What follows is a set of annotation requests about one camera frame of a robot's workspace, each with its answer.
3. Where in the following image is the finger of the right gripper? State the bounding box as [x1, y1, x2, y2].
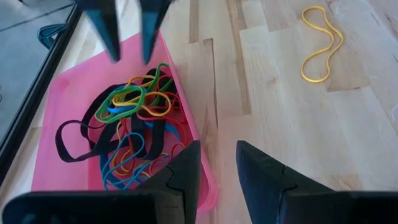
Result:
[74, 0, 121, 62]
[138, 0, 172, 65]

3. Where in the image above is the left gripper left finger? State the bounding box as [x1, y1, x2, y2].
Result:
[136, 139, 202, 224]

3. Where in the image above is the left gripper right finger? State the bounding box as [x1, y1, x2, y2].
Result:
[235, 139, 343, 224]

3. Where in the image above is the small red rubber band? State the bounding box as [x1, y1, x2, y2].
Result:
[149, 141, 184, 175]

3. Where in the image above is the black wide rubber band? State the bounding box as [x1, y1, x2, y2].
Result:
[55, 119, 113, 164]
[130, 68, 169, 161]
[80, 83, 134, 156]

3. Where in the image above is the green thin rubber band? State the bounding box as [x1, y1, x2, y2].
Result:
[145, 62, 174, 107]

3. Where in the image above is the teal rubber band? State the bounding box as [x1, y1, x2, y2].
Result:
[99, 132, 147, 191]

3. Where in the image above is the yellow thin rubber band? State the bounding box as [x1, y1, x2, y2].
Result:
[300, 5, 345, 84]
[111, 74, 173, 118]
[111, 121, 153, 178]

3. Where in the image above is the pink translucent plastic bin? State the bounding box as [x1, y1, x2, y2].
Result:
[30, 30, 218, 212]

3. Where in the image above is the blue wide rubber band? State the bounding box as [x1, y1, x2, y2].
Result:
[106, 88, 147, 115]

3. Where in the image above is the green wide rubber band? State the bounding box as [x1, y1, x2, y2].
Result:
[95, 85, 147, 124]

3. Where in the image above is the blue cable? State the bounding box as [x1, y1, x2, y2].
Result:
[37, 24, 68, 49]

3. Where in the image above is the black aluminium table frame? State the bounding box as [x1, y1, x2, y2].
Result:
[0, 6, 83, 184]

